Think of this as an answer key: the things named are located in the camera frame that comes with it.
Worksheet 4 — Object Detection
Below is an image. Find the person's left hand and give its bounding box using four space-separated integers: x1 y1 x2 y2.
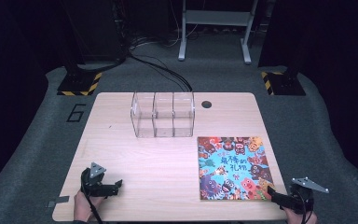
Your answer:
73 189 106 223

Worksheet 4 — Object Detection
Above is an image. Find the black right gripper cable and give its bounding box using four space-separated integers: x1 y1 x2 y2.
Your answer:
293 186 315 224

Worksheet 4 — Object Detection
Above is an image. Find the white metal desk frame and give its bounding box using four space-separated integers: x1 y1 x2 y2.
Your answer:
177 0 259 65

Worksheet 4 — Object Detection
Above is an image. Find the grey metal table bracket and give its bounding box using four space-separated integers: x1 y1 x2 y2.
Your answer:
46 195 71 209

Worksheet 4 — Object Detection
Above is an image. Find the black stand with striped base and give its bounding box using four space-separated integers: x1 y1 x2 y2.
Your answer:
56 46 103 97
260 46 307 96

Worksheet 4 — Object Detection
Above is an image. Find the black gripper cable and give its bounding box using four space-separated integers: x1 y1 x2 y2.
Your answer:
293 186 315 224
79 174 104 224

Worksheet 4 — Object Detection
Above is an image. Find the black floor cable bundle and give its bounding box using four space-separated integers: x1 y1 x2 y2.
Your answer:
127 50 194 93

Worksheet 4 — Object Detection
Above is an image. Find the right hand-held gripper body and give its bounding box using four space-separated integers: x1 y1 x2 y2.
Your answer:
283 176 330 216

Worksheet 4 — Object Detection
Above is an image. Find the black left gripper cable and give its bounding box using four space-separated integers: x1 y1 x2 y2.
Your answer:
79 174 104 224

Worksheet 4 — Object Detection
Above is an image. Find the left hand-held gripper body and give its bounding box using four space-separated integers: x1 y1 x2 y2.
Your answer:
79 161 113 198

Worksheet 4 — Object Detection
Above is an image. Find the clear acrylic divided organizer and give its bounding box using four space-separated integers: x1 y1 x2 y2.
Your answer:
130 91 196 139

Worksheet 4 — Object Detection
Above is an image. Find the person's right hand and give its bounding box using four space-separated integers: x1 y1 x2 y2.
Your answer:
282 205 319 224

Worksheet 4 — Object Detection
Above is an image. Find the colourful picture book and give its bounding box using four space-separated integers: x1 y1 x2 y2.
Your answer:
197 135 276 202

